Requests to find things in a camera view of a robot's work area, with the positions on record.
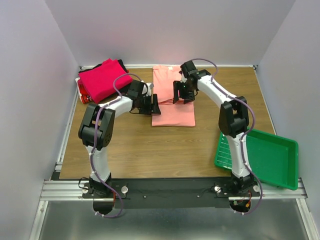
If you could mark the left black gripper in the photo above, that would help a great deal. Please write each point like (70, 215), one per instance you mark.
(153, 108)

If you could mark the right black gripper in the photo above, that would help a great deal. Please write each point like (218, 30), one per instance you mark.
(187, 98)

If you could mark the salmon pink t-shirt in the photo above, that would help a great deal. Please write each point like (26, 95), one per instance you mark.
(172, 115)

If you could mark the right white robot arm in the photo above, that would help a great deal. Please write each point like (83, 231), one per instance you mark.
(233, 119)

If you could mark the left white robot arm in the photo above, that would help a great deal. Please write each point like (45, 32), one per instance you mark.
(96, 131)

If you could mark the folded magenta t-shirt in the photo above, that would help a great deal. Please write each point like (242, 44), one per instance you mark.
(98, 81)

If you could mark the folded red white t-shirt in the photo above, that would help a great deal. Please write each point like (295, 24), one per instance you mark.
(83, 94)

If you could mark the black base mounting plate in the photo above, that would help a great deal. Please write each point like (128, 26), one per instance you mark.
(120, 194)

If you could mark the green plastic tray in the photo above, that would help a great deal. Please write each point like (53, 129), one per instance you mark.
(254, 154)

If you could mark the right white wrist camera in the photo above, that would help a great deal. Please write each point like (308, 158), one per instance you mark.
(183, 78)

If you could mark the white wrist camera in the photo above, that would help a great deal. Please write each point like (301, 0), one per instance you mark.
(149, 89)
(183, 78)

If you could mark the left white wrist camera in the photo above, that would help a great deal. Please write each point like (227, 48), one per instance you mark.
(149, 89)

